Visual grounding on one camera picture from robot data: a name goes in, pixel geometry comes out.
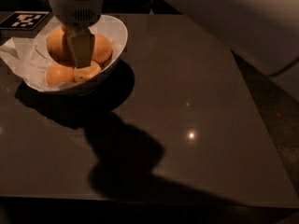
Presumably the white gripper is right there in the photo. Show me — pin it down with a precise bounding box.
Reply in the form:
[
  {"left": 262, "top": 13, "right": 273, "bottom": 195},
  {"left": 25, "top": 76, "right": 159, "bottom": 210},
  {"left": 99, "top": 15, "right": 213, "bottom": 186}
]
[{"left": 49, "top": 0, "right": 103, "bottom": 69}]

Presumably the orange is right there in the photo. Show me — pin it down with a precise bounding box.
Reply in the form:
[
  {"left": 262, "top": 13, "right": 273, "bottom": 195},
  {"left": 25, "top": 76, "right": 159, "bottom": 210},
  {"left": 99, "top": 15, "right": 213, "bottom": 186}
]
[
  {"left": 47, "top": 27, "right": 73, "bottom": 66},
  {"left": 74, "top": 61, "right": 102, "bottom": 82},
  {"left": 46, "top": 63, "right": 75, "bottom": 86},
  {"left": 92, "top": 34, "right": 113, "bottom": 63}
]

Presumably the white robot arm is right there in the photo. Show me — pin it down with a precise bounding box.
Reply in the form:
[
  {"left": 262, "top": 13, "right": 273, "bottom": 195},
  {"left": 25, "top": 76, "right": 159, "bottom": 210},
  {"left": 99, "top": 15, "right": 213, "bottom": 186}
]
[{"left": 164, "top": 0, "right": 299, "bottom": 100}]

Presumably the white ceramic bowl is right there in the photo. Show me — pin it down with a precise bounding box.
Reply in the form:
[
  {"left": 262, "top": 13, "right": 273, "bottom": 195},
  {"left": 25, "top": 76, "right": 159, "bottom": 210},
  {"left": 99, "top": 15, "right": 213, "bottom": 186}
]
[{"left": 22, "top": 15, "right": 128, "bottom": 95}]

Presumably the white crumpled paper liner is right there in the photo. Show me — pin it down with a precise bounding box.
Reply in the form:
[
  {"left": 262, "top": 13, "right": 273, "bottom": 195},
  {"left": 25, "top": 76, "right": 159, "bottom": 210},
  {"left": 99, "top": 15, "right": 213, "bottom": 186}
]
[{"left": 0, "top": 17, "right": 75, "bottom": 92}]

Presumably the black white fiducial marker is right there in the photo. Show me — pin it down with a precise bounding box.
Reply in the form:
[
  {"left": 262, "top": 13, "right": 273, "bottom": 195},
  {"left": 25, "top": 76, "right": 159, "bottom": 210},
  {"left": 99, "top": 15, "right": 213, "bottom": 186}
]
[{"left": 0, "top": 11, "right": 49, "bottom": 31}]

